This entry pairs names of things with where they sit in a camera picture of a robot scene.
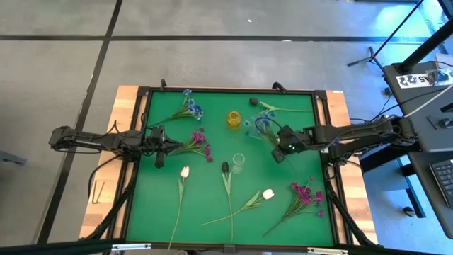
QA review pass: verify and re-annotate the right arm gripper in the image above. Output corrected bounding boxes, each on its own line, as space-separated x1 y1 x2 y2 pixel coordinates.
264 124 312 164

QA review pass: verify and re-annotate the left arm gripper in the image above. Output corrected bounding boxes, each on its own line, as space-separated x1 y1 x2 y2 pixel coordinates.
147 124 185 169

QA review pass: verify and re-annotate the blue artificial flower bunch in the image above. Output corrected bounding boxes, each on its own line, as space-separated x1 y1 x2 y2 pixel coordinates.
243 112 284 148
145 88 205 129

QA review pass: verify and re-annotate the magenta artificial flower bunch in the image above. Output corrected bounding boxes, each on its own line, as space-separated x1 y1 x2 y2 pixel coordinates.
168 126 214 163
262 176 326 237

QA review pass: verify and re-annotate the pale pink artificial tulip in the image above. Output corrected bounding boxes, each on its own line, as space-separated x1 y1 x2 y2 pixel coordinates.
200 188 275 227
167 165 191 251

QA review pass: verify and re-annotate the black artificial tulip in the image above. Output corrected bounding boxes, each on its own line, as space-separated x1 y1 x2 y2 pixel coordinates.
248 97 313 117
221 161 235 244

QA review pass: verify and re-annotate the clear glass vase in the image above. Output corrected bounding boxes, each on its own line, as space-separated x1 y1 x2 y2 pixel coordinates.
231 152 246 175

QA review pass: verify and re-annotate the yellow glass vase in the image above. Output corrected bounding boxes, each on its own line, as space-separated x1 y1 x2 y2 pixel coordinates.
226 110 243 130

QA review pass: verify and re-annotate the green table mat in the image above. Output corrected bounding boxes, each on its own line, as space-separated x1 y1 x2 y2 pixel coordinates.
125 90 336 247

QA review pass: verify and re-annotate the black tripod stand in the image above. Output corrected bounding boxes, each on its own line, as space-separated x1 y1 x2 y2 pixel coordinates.
346 0 425 74

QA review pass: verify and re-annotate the black desk leg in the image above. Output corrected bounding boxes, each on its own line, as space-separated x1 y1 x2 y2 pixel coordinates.
396 155 428 219

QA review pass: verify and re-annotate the white printed label sheet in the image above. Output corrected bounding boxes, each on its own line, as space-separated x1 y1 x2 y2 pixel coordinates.
395 72 437 89

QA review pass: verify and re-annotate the dark grey desk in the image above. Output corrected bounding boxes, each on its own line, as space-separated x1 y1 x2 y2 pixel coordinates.
383 62 453 240

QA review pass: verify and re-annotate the black rig beam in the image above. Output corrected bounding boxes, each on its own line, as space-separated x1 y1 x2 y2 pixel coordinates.
0 239 125 255

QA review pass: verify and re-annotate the grey furniture leg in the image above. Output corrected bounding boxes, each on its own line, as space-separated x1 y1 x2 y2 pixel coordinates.
0 150 28 166

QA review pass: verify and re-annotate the black computer keyboard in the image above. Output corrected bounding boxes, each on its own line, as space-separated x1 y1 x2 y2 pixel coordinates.
429 158 453 210

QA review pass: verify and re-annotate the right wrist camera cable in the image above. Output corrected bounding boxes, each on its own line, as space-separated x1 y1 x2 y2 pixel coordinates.
254 116 283 130

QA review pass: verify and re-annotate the black metal table frame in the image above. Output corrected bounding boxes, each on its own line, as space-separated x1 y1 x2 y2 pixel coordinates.
105 86 355 254

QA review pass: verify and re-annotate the aluminium corner bracket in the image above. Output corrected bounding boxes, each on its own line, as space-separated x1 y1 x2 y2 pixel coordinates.
110 242 152 252
306 247 350 255

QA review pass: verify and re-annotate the white cable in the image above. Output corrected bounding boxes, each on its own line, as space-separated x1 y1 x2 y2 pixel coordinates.
403 84 453 118

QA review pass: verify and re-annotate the black camera stand pole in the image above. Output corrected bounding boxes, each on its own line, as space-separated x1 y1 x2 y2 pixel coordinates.
395 17 453 74

